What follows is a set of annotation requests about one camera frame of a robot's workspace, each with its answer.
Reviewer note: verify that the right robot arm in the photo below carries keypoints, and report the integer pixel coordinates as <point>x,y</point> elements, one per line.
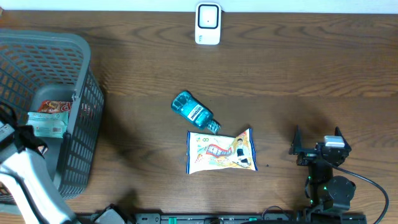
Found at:
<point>326,192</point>

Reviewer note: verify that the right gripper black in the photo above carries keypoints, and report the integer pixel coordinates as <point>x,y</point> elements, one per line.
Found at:
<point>306,156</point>

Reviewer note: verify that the red chocolate bar wrapper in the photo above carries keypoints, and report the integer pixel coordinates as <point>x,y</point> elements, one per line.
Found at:
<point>50,106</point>

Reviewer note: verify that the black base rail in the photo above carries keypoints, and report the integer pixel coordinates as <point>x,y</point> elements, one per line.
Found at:
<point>113,214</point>

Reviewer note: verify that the teal mouthwash bottle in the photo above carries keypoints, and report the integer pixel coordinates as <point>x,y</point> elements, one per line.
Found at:
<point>194,112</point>

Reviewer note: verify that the green tissue packet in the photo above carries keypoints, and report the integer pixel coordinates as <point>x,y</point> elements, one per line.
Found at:
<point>48,125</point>

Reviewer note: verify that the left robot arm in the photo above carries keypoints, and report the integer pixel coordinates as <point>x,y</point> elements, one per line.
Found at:
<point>25,175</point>

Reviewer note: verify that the grey plastic basket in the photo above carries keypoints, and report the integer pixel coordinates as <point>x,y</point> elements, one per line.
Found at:
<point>38,66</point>

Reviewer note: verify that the large yellow snack bag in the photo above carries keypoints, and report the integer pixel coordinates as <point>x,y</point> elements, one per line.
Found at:
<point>211,152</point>

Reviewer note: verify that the white barcode scanner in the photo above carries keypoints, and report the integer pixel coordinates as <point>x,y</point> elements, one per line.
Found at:
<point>208,23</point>

